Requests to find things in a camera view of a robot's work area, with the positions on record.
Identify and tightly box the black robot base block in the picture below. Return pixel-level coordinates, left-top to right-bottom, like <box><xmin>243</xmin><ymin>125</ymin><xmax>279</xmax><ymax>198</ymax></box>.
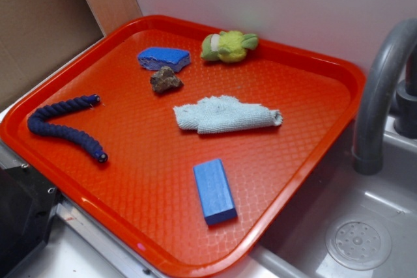
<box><xmin>1</xmin><ymin>165</ymin><xmax>60</xmax><ymax>277</ymax></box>

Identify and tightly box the light blue folded cloth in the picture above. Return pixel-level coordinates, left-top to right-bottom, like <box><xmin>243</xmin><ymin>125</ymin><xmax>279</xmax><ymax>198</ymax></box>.
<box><xmin>173</xmin><ymin>96</ymin><xmax>283</xmax><ymax>135</ymax></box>

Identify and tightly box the red plastic tray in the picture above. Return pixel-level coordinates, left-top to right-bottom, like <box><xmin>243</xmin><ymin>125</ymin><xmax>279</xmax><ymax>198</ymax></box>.
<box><xmin>1</xmin><ymin>16</ymin><xmax>366</xmax><ymax>277</ymax></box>

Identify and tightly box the brown rock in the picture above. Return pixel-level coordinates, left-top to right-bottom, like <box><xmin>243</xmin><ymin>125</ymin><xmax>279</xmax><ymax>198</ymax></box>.
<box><xmin>150</xmin><ymin>66</ymin><xmax>184</xmax><ymax>94</ymax></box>

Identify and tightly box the green yellow plush toy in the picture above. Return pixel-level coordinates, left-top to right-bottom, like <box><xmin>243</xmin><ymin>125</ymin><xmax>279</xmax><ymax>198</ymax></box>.
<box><xmin>200</xmin><ymin>31</ymin><xmax>259</xmax><ymax>63</ymax></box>

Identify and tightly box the blue wooden block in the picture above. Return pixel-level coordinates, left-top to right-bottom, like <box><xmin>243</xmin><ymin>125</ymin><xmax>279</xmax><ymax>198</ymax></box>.
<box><xmin>193</xmin><ymin>159</ymin><xmax>237</xmax><ymax>226</ymax></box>

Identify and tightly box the blue sponge piece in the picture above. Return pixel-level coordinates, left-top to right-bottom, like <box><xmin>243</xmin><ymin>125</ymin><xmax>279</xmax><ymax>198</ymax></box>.
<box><xmin>137</xmin><ymin>47</ymin><xmax>191</xmax><ymax>73</ymax></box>

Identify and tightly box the grey curved faucet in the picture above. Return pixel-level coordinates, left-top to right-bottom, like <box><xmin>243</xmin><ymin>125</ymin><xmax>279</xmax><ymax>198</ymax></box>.
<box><xmin>352</xmin><ymin>18</ymin><xmax>416</xmax><ymax>175</ymax></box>

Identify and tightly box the grey toy sink basin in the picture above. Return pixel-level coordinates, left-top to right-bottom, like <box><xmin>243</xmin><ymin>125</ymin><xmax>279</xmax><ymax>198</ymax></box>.
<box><xmin>251</xmin><ymin>127</ymin><xmax>416</xmax><ymax>277</ymax></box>

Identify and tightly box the sink drain strainer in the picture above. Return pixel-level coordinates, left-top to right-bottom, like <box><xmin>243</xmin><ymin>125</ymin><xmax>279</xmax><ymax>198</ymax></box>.
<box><xmin>325</xmin><ymin>214</ymin><xmax>392</xmax><ymax>271</ymax></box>

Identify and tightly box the brown cardboard panel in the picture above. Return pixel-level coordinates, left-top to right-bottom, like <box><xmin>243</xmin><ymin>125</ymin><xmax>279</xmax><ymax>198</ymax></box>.
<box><xmin>1</xmin><ymin>0</ymin><xmax>142</xmax><ymax>109</ymax></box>

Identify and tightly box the dark blue twisted rope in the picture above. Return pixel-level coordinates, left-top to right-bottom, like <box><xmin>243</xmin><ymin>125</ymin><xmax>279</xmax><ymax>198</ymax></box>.
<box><xmin>27</xmin><ymin>94</ymin><xmax>109</xmax><ymax>164</ymax></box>

